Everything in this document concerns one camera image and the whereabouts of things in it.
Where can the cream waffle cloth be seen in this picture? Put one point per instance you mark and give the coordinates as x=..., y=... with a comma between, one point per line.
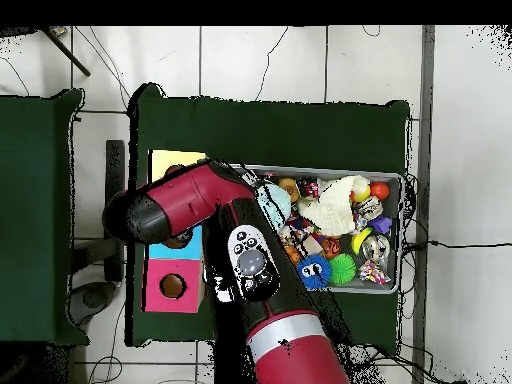
x=332, y=208

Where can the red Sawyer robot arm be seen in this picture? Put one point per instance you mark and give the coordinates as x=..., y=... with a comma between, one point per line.
x=188, y=200

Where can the wooden box three holes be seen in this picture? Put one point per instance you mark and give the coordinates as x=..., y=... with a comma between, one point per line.
x=188, y=296

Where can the mint green waffle cloth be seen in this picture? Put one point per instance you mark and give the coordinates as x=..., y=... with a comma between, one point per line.
x=280, y=204

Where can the dark green table cloth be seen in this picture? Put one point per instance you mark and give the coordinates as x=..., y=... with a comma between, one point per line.
x=280, y=132

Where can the blue fuzzy googly-eye ball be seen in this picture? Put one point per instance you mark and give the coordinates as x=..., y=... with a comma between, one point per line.
x=318, y=274

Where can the green spiky rubber ball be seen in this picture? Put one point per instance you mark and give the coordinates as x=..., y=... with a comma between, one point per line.
x=342, y=268

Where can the smooth yellow ball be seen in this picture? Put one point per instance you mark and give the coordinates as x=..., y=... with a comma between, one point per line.
x=363, y=196

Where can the dark green side table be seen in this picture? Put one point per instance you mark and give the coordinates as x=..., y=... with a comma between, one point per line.
x=36, y=200

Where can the black tripod leg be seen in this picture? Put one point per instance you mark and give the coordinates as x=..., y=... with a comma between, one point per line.
x=68, y=54

